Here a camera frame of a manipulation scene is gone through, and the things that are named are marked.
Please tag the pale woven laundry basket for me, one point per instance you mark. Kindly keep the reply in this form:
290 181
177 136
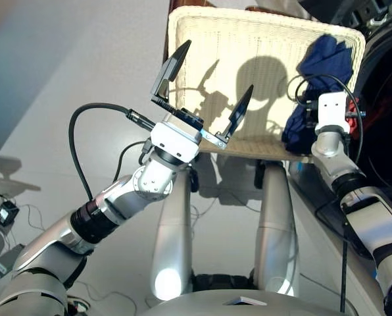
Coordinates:
222 42

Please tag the orange-red cloth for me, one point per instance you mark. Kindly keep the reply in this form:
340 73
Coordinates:
352 121

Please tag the brown wooden basket stand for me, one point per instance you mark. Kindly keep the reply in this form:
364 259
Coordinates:
189 2

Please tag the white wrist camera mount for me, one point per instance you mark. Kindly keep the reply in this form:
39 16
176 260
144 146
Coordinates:
173 138
331 112

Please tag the navy blue cloth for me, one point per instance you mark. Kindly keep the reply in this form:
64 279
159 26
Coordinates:
324 56

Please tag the black power adapter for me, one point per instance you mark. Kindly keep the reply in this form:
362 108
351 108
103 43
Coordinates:
6 214

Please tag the silver robot leg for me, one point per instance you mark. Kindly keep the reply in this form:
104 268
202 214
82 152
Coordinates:
171 247
275 230

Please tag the silver robot torso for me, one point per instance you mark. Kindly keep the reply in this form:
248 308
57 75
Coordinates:
199 306

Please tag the grey washing machine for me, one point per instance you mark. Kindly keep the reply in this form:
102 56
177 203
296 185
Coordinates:
304 184

